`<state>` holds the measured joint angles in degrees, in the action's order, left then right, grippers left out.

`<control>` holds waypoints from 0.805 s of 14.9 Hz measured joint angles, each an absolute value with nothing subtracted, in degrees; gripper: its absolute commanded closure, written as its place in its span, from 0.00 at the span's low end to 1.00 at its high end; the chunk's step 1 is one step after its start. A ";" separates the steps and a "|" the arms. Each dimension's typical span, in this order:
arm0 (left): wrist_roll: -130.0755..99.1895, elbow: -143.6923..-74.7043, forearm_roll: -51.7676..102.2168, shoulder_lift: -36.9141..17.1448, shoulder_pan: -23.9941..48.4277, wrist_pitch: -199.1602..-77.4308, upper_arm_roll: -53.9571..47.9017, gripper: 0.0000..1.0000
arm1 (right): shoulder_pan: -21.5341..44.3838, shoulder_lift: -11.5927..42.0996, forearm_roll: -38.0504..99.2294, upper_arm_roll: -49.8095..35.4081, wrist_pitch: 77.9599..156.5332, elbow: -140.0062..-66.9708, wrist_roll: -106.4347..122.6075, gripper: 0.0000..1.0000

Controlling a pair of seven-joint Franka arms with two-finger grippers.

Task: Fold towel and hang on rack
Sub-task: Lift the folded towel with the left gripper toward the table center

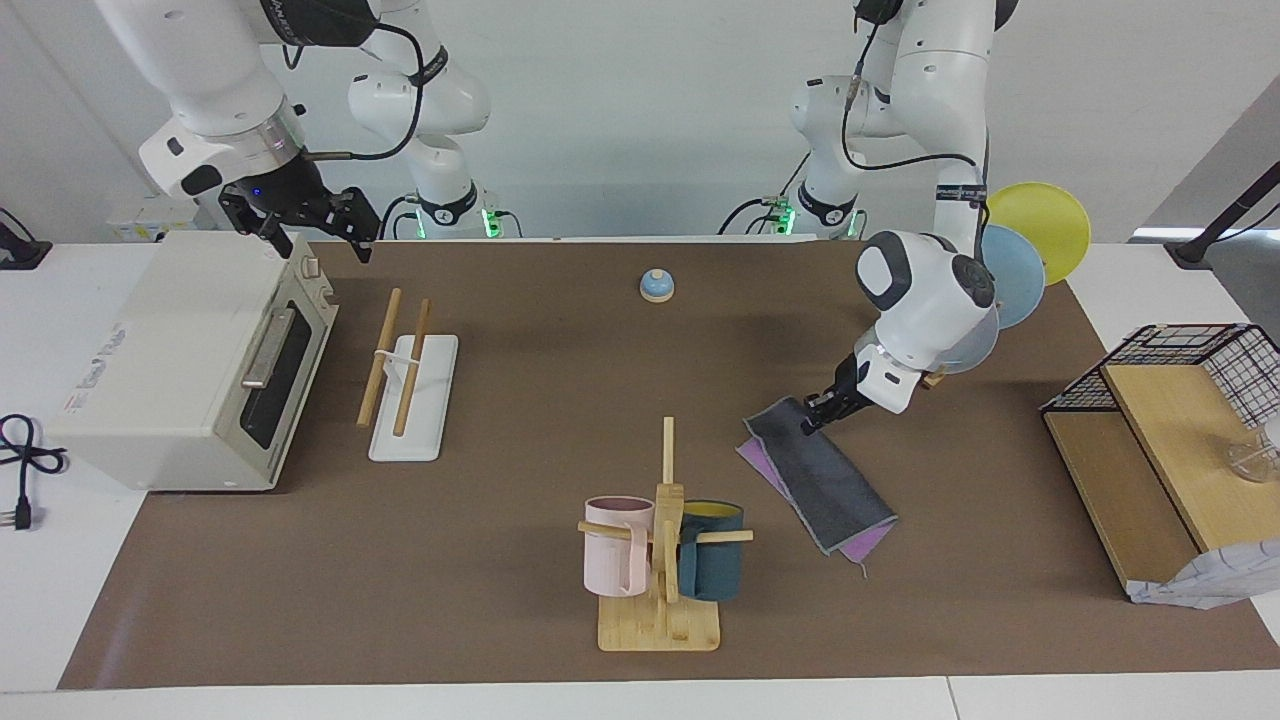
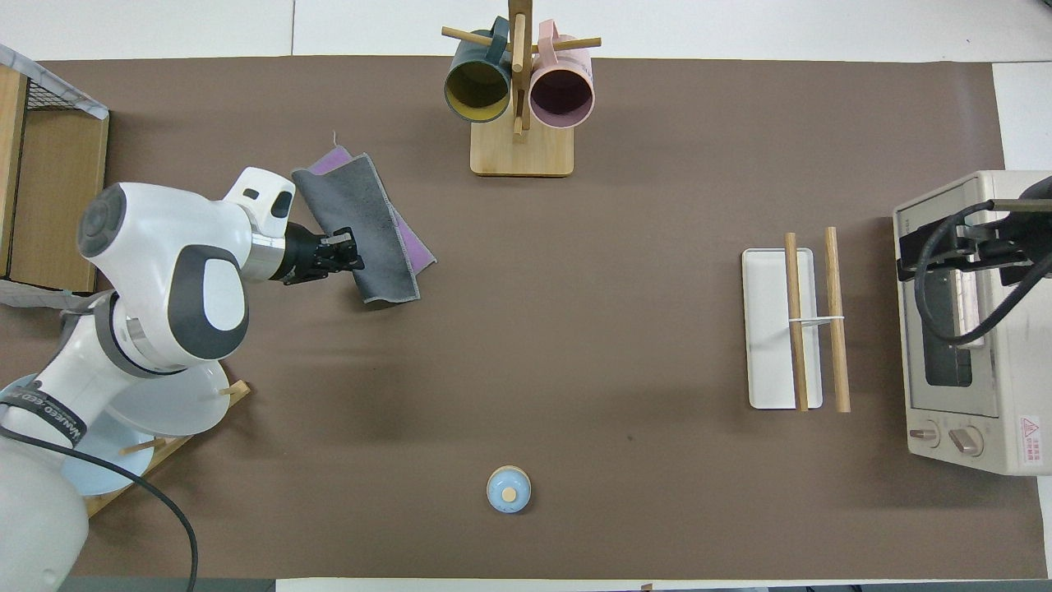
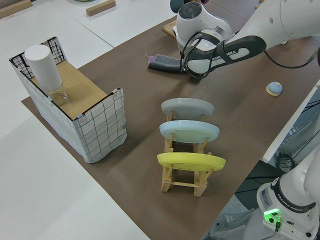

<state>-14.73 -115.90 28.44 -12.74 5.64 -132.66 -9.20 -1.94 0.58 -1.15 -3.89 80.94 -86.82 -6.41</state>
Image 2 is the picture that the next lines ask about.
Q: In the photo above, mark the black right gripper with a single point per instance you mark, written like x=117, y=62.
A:
x=986, y=242

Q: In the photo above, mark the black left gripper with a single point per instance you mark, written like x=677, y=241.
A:
x=308, y=255

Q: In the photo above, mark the purple and grey towel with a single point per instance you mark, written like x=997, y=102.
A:
x=362, y=214

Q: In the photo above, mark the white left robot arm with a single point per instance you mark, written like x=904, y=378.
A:
x=164, y=247

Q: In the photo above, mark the white towel rack wooden rods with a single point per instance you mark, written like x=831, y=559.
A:
x=768, y=329

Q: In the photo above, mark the wooden plate rack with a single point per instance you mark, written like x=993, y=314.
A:
x=240, y=389

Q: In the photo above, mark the cream toaster oven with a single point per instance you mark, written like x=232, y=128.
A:
x=986, y=427

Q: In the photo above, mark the wooden mug tree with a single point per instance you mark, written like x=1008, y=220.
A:
x=522, y=156

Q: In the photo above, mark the dark teal mug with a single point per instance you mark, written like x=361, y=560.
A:
x=477, y=86

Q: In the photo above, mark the pale grey plate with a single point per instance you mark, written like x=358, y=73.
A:
x=189, y=403

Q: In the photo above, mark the brown table mat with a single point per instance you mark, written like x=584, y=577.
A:
x=575, y=329

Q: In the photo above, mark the pink mug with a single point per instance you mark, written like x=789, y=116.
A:
x=561, y=94

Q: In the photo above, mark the wooden shelf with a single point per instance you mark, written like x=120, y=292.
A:
x=57, y=189

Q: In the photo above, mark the light blue plate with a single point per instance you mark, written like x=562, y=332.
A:
x=107, y=469

